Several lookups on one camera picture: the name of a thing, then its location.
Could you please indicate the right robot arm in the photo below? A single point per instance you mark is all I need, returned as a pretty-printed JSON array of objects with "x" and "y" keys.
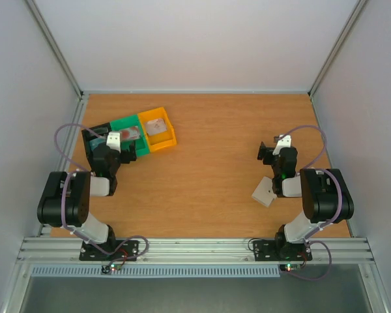
[{"x": 325, "y": 199}]

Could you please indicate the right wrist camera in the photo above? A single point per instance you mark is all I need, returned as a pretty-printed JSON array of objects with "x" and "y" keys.
[{"x": 282, "y": 141}]

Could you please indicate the black plastic bin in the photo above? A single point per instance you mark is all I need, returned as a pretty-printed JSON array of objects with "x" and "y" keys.
[{"x": 87, "y": 136}]

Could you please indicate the red card in green bin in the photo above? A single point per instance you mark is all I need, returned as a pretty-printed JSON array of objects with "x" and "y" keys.
[{"x": 130, "y": 134}]

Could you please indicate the green plastic bin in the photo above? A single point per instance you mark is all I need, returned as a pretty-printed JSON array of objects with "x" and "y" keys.
[{"x": 141, "y": 145}]

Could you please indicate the card in yellow bin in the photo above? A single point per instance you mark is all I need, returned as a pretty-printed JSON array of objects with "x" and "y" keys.
[{"x": 155, "y": 127}]

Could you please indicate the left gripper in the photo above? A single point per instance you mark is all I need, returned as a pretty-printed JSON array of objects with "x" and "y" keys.
[{"x": 128, "y": 158}]

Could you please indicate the yellow plastic bin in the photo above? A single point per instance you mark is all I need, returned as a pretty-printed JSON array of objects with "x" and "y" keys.
[{"x": 160, "y": 141}]

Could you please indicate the beige card holder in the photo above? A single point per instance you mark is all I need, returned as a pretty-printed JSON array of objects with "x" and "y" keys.
[{"x": 263, "y": 193}]

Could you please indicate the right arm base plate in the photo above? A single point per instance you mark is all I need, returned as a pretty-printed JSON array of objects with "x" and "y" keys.
[{"x": 269, "y": 250}]

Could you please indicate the teal card in black bin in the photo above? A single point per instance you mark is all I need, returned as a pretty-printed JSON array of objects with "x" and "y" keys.
[{"x": 102, "y": 131}]

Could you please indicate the grey slotted cable duct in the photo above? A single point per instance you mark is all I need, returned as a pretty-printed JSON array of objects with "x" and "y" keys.
[{"x": 158, "y": 271}]

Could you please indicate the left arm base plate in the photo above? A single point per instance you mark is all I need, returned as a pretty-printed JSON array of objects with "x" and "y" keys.
[{"x": 107, "y": 252}]

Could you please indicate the aluminium front rail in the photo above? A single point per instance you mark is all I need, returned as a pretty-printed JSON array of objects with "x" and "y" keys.
[{"x": 187, "y": 251}]

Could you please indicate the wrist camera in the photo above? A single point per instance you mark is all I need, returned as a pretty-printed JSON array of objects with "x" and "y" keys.
[
  {"x": 113, "y": 140},
  {"x": 282, "y": 141}
]

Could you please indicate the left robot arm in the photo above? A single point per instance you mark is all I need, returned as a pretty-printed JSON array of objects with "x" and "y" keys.
[{"x": 66, "y": 197}]

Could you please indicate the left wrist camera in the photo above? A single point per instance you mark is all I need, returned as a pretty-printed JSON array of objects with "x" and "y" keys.
[{"x": 113, "y": 140}]

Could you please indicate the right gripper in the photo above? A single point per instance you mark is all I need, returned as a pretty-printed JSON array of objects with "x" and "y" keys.
[{"x": 268, "y": 155}]

